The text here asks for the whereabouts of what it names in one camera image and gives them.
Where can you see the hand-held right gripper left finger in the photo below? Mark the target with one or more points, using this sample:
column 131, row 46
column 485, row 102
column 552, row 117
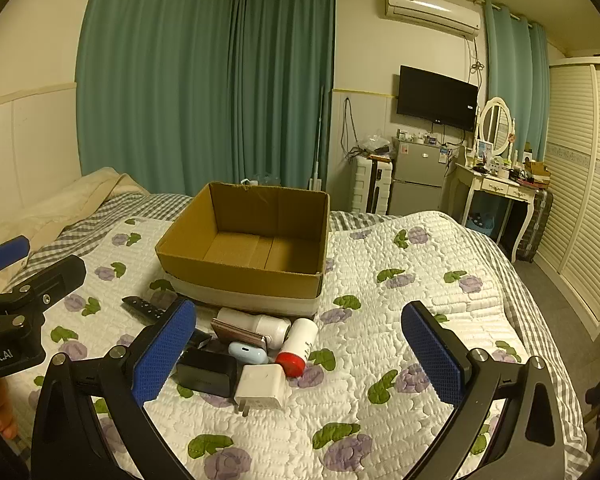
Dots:
column 164, row 357

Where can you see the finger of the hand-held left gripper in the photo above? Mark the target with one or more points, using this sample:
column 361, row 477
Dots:
column 55, row 280
column 2, row 255

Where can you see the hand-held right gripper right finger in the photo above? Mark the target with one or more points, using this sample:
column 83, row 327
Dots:
column 434, row 360

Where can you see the black power adapter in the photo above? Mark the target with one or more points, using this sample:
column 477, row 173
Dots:
column 205, row 372

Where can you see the black remote control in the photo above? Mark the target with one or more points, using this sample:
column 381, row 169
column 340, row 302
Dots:
column 142, row 306

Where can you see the pink brown wallet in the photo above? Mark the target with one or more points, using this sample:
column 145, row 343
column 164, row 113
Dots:
column 230, row 332

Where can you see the light blue earbuds case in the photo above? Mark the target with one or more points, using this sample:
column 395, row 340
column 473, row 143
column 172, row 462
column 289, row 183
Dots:
column 247, row 351

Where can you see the white plastic bottle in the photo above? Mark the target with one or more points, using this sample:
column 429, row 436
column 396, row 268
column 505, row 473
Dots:
column 250, row 322

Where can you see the white plug charger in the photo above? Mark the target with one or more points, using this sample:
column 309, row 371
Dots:
column 260, row 385

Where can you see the brown cardboard box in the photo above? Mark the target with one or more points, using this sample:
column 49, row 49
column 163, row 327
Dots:
column 240, row 270

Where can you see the white bottle with red cap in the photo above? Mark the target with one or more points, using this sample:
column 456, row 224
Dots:
column 300, row 341

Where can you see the cream duvet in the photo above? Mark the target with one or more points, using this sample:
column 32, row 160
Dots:
column 55, row 210

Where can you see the white floral quilt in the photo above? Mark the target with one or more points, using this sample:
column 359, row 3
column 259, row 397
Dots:
column 380, row 310

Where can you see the blue plastic basin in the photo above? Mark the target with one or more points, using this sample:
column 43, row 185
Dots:
column 481, row 224

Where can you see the dark suitcase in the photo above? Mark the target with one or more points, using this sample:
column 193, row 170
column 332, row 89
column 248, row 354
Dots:
column 537, row 225

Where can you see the silver refrigerator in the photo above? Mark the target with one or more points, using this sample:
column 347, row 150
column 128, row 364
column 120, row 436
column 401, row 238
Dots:
column 415, row 180

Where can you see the white dressing table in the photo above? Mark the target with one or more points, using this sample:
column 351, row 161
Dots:
column 490, row 185

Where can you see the small brown box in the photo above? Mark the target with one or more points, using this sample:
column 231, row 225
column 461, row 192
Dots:
column 537, row 169

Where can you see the green curtain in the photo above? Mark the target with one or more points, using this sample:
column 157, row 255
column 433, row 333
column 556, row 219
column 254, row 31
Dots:
column 155, row 85
column 510, row 70
column 285, row 85

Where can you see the clear plastic bag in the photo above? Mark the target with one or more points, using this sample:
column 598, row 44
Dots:
column 375, row 142

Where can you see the white slatted wardrobe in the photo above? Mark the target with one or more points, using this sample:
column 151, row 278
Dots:
column 585, row 185

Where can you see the white pole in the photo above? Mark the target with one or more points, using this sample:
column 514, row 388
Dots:
column 318, row 150

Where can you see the oval white mirror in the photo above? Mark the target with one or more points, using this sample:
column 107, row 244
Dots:
column 495, row 125

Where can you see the white air conditioner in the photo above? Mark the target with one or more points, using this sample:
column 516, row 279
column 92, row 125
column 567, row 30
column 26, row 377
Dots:
column 430, row 10

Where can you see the small photo frame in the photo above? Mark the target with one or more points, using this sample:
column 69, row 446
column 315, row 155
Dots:
column 484, row 149

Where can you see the black wall television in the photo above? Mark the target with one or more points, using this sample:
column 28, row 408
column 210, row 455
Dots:
column 437, row 97

